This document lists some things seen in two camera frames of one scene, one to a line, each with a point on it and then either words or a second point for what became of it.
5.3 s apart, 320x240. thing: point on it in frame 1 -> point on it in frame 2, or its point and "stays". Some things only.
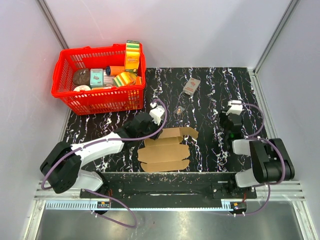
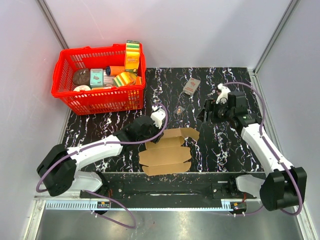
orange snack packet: (138, 80) stays
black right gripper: (223, 117) -> (210, 106)
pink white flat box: (108, 81) stays
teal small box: (96, 77) stays
